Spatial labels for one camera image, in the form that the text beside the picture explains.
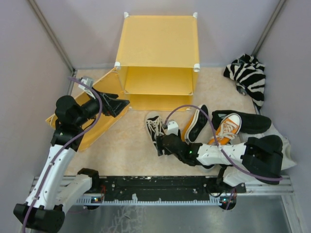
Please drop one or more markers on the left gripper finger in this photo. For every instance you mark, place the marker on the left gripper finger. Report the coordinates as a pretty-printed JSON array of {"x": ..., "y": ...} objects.
[
  {"x": 108, "y": 95},
  {"x": 113, "y": 107}
]

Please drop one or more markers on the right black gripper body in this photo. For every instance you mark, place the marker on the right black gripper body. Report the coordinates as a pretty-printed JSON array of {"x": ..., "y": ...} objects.
[{"x": 159, "y": 140}]

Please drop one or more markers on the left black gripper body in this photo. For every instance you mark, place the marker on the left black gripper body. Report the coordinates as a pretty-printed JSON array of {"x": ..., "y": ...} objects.
[{"x": 91, "y": 108}]

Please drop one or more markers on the black white canvas sneaker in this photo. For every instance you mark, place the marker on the black white canvas sneaker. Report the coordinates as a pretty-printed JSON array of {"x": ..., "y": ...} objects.
[{"x": 154, "y": 126}]

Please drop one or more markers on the orange canvas sneaker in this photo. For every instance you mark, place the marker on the orange canvas sneaker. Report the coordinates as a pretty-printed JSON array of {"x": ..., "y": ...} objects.
[
  {"x": 195, "y": 125},
  {"x": 228, "y": 129}
]

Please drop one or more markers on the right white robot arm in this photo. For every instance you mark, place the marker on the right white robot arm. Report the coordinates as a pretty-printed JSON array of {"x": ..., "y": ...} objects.
[{"x": 256, "y": 159}]

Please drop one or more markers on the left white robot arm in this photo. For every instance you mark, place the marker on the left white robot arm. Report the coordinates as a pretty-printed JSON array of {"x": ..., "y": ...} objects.
[{"x": 53, "y": 155}]

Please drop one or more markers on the yellow plastic shoe cabinet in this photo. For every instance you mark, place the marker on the yellow plastic shoe cabinet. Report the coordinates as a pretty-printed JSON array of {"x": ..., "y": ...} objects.
[{"x": 158, "y": 61}]

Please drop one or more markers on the black chunky sneaker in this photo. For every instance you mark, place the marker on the black chunky sneaker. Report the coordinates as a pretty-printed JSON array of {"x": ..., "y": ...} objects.
[
  {"x": 251, "y": 123},
  {"x": 268, "y": 144}
]

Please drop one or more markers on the zebra striped cloth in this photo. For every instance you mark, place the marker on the zebra striped cloth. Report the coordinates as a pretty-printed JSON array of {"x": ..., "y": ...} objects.
[{"x": 248, "y": 74}]

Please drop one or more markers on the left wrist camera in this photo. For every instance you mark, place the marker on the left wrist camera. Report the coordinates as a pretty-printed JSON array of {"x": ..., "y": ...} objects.
[{"x": 87, "y": 81}]

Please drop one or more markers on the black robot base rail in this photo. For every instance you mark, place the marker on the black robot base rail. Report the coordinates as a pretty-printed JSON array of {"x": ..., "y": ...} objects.
[{"x": 170, "y": 190}]

